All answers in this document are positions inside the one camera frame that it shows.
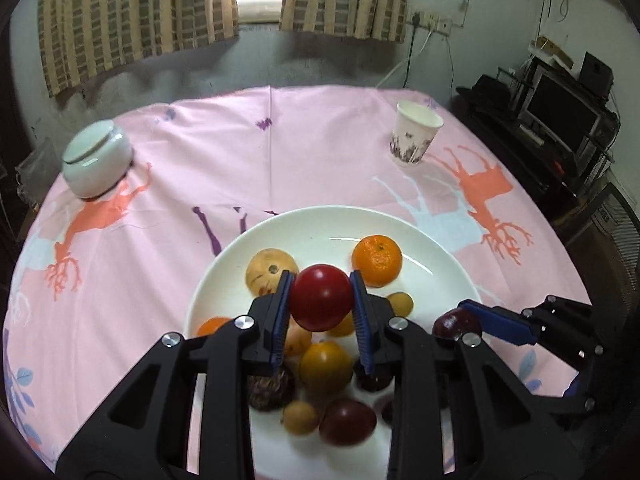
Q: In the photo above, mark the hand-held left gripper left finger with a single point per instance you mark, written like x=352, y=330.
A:
x=280, y=310

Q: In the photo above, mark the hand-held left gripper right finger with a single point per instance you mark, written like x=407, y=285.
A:
x=361, y=310

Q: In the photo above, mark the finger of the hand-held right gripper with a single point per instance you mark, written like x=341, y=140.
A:
x=500, y=321
x=582, y=402

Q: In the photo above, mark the small yellow-green fruit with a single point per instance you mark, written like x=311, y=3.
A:
x=401, y=304

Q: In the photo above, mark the red round fruit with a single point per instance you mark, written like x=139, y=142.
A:
x=320, y=295

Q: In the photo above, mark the dark purple plum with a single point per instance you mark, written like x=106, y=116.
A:
x=452, y=324
x=387, y=410

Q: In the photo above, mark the yellow round fruit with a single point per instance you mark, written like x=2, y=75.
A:
x=325, y=367

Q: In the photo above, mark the large orange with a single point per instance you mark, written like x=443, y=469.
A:
x=214, y=327

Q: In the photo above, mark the mottled dark passion fruit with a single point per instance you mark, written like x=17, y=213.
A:
x=375, y=384

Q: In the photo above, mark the white round plate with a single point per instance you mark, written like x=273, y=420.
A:
x=325, y=232

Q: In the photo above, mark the small brown longan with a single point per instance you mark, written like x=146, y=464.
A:
x=300, y=417

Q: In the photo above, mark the dark red plum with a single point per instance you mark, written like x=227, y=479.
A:
x=347, y=422

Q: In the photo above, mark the small yellow-orange citrus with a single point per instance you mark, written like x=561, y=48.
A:
x=343, y=329

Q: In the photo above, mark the orange tangerine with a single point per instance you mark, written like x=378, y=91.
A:
x=377, y=260

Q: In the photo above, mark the pink printed tablecloth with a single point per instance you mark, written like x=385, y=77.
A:
x=320, y=150

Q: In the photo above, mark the black media stand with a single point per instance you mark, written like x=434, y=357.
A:
x=550, y=160

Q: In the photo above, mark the printed paper cup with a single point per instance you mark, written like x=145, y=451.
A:
x=415, y=135

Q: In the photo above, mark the dark computer monitor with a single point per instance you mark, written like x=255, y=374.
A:
x=562, y=105

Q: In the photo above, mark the black bag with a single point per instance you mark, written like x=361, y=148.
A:
x=492, y=91

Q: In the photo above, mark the pale green ceramic jar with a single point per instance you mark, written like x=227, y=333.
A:
x=97, y=160

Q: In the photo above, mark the black speaker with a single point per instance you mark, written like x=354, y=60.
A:
x=597, y=72

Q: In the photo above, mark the wide checked beige curtain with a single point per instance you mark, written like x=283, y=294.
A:
x=135, y=15

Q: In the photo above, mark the white wall power strip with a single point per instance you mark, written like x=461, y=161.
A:
x=430, y=21

